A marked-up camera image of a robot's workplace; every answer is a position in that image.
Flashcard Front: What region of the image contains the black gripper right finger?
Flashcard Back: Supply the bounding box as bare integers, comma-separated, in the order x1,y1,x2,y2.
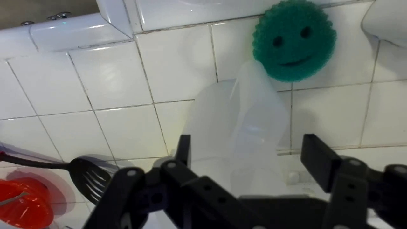
300,132,407,229

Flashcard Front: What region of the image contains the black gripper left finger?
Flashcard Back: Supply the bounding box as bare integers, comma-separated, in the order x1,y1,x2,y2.
81,133,272,229

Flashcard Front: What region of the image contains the translucent plastic jar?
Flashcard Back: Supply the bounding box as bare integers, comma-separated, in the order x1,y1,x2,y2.
181,58,294,201

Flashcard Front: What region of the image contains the white double sink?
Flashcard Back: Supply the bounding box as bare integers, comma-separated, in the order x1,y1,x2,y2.
95,0,366,34

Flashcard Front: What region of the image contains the red plastic bowl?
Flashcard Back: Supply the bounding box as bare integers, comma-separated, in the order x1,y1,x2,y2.
0,175,55,229

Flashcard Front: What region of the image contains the white plastic bottle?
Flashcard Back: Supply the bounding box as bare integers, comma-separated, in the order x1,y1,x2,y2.
361,0,407,48

